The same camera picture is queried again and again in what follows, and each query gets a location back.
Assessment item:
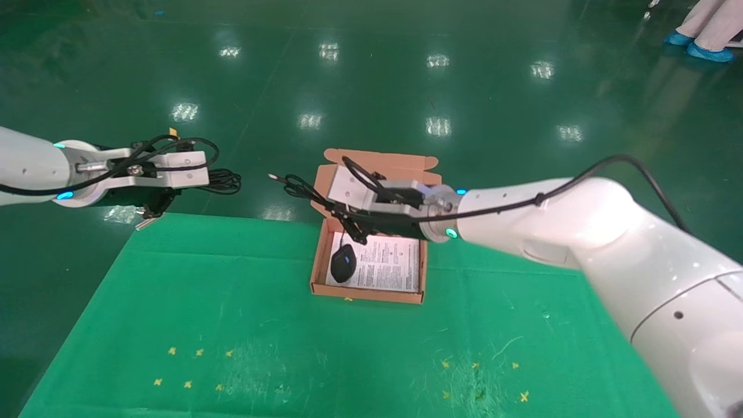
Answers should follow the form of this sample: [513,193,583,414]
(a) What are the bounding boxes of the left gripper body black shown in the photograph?
[93,187,175,211]

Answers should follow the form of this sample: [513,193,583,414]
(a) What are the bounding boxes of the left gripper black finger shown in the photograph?
[141,194,175,220]

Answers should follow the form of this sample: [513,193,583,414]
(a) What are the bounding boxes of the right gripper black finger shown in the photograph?
[323,199,349,224]
[342,219,368,245]

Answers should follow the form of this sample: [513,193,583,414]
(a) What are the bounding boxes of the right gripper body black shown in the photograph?
[330,202,430,239]

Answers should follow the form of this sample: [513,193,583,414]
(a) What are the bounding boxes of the black wired computer mouse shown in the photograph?
[268,172,372,284]

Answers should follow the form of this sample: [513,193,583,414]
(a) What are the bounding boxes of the black data cable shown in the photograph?
[206,168,242,196]

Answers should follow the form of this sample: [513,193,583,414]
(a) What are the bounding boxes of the brown cardboard box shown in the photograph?
[309,149,443,305]

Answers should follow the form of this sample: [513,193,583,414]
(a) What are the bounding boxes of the white printed paper sheet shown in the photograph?
[325,232,420,293]

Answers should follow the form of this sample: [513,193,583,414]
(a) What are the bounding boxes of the green table cloth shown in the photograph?
[17,212,680,418]

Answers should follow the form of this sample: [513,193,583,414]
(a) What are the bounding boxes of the person's feet in blue covers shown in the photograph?
[663,0,743,63]

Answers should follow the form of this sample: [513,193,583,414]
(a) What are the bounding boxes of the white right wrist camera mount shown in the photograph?
[327,164,433,212]

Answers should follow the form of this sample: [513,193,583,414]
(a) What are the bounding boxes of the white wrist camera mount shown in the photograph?
[327,164,433,212]
[75,148,210,189]

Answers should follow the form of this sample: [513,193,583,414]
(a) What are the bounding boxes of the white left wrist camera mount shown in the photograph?
[75,148,210,189]

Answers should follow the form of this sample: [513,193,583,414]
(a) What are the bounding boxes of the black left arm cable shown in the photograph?
[0,135,220,197]

